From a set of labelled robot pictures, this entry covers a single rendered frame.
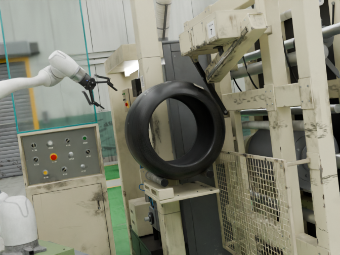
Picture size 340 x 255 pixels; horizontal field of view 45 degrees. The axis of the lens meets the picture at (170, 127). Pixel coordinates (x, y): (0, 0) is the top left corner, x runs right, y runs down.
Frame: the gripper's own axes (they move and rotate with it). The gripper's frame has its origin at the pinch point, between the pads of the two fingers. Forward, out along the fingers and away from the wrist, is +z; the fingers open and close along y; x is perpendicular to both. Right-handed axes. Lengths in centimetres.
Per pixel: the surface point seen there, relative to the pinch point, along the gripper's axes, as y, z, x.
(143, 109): -2.9, 11.1, 29.6
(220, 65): -53, 36, 28
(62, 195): 68, 26, -43
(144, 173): 25, 48, 1
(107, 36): -262, 147, -875
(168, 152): 4, 54, 0
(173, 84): -24.5, 17.4, 29.9
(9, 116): 68, 73, -913
